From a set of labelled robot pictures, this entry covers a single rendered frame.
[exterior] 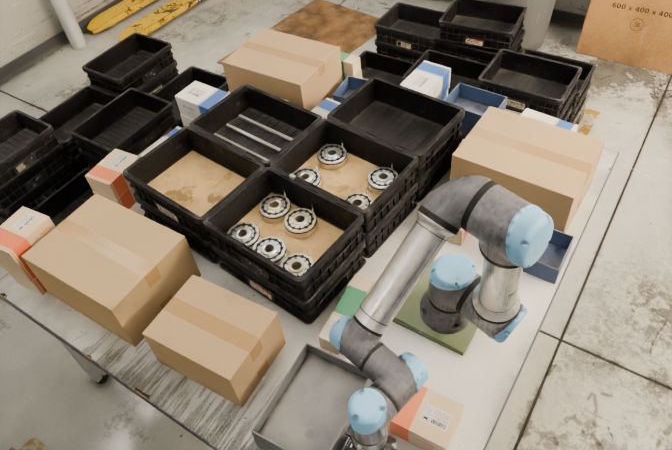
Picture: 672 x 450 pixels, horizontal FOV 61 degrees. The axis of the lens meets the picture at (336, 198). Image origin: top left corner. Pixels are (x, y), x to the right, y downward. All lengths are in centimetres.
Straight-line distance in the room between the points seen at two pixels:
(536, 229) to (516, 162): 81
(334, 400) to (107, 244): 83
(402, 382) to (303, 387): 45
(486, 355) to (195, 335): 80
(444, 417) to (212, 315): 66
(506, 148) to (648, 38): 229
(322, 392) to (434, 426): 30
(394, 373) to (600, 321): 161
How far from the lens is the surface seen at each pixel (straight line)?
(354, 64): 253
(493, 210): 114
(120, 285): 175
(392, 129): 214
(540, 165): 193
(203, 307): 166
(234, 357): 156
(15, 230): 204
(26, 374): 291
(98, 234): 192
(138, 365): 183
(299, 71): 236
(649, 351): 270
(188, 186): 205
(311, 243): 177
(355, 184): 193
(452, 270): 154
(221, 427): 166
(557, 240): 195
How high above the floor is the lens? 218
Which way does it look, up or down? 46 degrees down
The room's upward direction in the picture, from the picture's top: 7 degrees counter-clockwise
